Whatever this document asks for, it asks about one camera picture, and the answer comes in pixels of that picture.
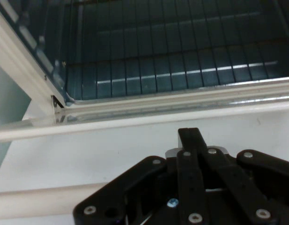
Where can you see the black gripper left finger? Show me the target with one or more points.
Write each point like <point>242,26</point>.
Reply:
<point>135,187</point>

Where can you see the white toaster oven body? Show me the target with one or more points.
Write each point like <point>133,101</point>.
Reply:
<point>17,70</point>

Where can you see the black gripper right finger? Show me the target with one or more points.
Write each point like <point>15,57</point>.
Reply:
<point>252,187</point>

